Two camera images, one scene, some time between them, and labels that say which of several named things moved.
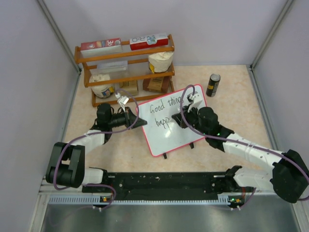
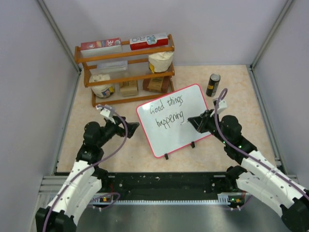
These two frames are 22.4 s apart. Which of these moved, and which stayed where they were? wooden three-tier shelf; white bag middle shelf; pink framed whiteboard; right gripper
Moved: right gripper
Stayed: wooden three-tier shelf; pink framed whiteboard; white bag middle shelf
